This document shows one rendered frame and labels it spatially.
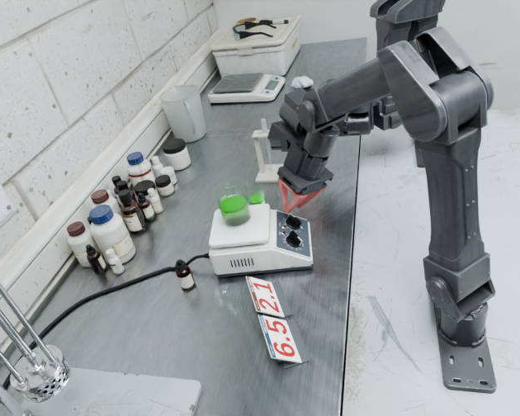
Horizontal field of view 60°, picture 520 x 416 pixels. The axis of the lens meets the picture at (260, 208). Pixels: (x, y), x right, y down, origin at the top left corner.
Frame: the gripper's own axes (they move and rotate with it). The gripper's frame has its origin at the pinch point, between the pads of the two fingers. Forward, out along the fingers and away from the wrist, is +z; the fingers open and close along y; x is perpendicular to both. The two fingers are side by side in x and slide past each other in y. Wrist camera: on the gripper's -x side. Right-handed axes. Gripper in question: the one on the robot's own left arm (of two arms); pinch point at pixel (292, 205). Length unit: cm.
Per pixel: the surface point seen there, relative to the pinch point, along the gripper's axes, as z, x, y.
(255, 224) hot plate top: 2.3, -0.6, 9.2
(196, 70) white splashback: 21, -92, -41
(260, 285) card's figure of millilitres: 7.2, 9.3, 14.4
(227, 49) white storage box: 12, -90, -52
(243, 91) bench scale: 16, -66, -43
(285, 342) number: 5.1, 21.7, 19.9
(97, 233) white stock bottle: 15.5, -22.6, 31.4
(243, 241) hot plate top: 2.9, 1.5, 13.9
